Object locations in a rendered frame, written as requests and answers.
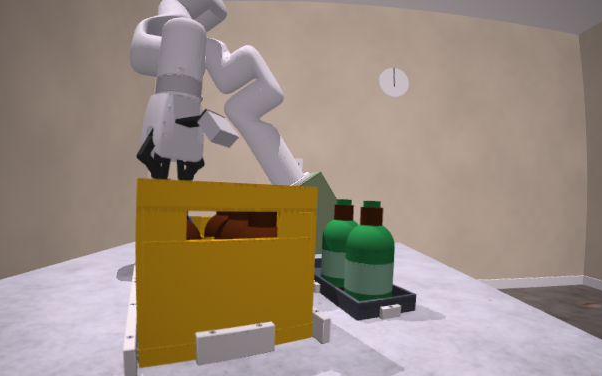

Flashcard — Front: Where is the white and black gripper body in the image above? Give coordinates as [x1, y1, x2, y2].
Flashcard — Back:
[140, 91, 204, 162]

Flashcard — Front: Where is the green bottle with pale green label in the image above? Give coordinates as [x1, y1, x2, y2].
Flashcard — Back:
[321, 199, 359, 290]
[344, 201, 395, 301]

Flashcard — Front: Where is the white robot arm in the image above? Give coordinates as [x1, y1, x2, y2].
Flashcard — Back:
[130, 0, 310, 186]

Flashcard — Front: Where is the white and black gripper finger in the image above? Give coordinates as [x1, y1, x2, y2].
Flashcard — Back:
[136, 128, 171, 179]
[177, 156, 205, 181]

